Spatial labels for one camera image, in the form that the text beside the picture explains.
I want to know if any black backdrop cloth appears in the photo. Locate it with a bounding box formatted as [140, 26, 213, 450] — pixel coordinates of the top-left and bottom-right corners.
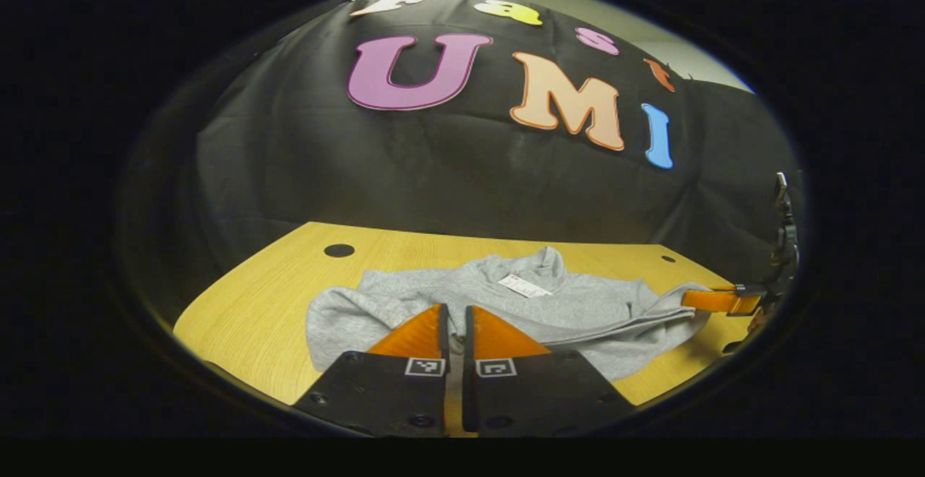
[119, 0, 803, 326]

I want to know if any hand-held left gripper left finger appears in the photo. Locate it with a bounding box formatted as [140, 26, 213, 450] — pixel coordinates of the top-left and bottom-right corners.
[292, 303, 452, 438]

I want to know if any grey sweatshirt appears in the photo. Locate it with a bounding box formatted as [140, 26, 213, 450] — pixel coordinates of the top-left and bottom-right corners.
[305, 246, 713, 382]

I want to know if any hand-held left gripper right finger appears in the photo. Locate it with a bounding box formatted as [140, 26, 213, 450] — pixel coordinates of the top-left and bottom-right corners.
[462, 305, 638, 436]

